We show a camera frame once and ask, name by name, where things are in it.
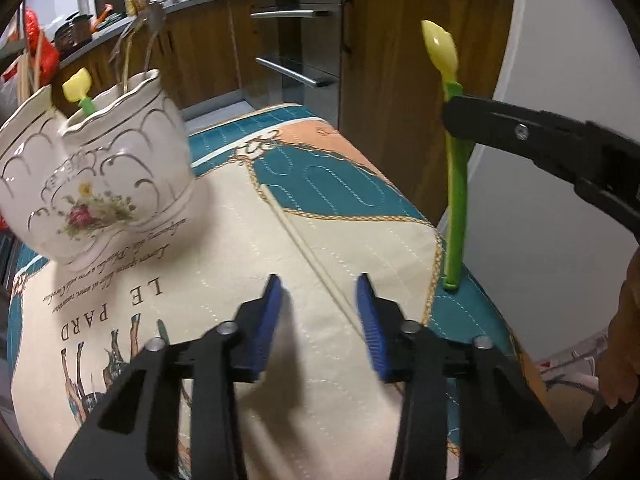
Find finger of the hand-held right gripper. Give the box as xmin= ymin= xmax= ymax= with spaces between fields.
xmin=441 ymin=95 xmax=640 ymax=241

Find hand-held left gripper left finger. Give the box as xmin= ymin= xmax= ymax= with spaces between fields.
xmin=52 ymin=274 xmax=283 ymax=480

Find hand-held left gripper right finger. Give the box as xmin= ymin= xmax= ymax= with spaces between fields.
xmin=355 ymin=274 xmax=581 ymax=480

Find green-handled yellow plastic spoon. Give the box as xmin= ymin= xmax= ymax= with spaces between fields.
xmin=421 ymin=19 xmax=473 ymax=293

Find white floral ceramic utensil holder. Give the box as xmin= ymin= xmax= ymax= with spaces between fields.
xmin=0 ymin=70 xmax=197 ymax=267

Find gold metal spoon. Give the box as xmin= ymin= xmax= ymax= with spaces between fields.
xmin=121 ymin=30 xmax=138 ymax=96

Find yellow green tulip spoon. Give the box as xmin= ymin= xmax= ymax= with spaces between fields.
xmin=62 ymin=67 xmax=96 ymax=116

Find gold metal fork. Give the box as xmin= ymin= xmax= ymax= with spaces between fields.
xmin=109 ymin=27 xmax=127 ymax=88

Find person's right hand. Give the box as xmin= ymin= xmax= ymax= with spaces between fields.
xmin=596 ymin=249 xmax=640 ymax=411

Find printed teal cream tablecloth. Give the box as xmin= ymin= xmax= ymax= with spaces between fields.
xmin=7 ymin=102 xmax=551 ymax=480

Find wooden kitchen cabinets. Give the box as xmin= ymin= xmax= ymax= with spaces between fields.
xmin=85 ymin=0 xmax=517 ymax=221

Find grey kitchen countertop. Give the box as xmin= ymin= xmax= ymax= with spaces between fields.
xmin=57 ymin=0 xmax=346 ymax=61

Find dark red cooking pot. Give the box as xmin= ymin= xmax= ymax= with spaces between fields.
xmin=51 ymin=11 xmax=94 ymax=54

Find small red plastic bag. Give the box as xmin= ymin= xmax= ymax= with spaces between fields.
xmin=22 ymin=7 xmax=62 ymax=80

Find built-in oven with steel handles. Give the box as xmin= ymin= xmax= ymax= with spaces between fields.
xmin=227 ymin=0 xmax=347 ymax=111

